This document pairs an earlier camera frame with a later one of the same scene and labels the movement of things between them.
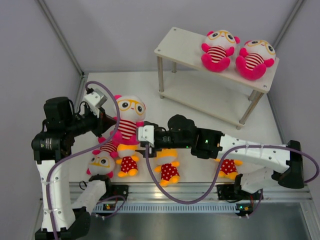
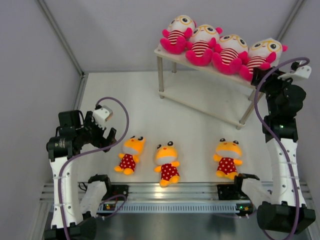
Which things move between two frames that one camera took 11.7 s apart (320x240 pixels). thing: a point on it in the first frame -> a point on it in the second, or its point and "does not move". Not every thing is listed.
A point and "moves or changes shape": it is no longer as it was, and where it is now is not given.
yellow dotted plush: [168, 164] does not move
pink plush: [102, 162] -> [179, 29]
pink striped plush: [254, 58] moves or changes shape
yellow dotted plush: [228, 169] does not move
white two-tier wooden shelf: [225, 96] does not move
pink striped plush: [219, 45] -> [229, 54]
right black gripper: [153, 151] -> [272, 77]
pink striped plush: [132, 111] -> [203, 39]
